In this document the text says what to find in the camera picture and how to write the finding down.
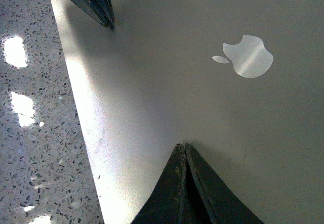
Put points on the silver laptop with black keyboard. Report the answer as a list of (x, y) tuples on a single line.
[(242, 80)]

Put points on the right gripper dark finger camera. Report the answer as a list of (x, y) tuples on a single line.
[(167, 200), (219, 202)]

